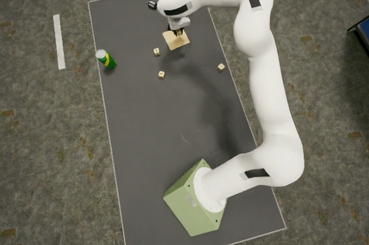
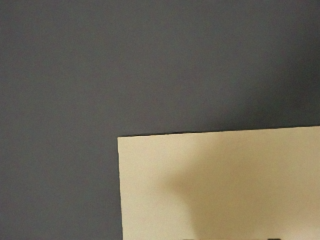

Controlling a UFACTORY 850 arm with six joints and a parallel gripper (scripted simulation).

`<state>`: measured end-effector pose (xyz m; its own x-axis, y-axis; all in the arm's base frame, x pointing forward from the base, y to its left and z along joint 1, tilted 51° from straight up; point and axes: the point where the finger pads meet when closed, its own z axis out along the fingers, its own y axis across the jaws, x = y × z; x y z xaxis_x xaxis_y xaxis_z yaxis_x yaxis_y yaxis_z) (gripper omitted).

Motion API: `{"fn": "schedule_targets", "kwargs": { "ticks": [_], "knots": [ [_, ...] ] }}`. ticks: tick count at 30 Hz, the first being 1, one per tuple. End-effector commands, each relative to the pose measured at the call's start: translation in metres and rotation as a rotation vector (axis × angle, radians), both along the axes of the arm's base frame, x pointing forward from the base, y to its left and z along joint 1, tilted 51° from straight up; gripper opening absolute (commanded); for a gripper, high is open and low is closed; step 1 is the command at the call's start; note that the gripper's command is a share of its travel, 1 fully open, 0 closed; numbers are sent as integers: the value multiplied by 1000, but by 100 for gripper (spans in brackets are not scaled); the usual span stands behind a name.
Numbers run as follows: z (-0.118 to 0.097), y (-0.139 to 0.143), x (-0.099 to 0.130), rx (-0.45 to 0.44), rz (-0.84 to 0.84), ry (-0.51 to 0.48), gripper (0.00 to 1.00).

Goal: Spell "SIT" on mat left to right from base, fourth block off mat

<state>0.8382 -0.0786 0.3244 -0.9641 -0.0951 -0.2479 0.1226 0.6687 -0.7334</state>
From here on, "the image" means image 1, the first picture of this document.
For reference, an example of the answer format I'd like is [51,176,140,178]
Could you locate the beige square mat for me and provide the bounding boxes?
[163,30,190,50]

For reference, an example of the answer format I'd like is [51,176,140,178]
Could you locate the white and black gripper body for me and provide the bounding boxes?
[168,18,175,30]

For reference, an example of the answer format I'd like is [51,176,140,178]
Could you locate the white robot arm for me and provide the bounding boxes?
[157,0,304,213]

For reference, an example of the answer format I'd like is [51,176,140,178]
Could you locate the green drink can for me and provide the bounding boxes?
[96,50,116,69]

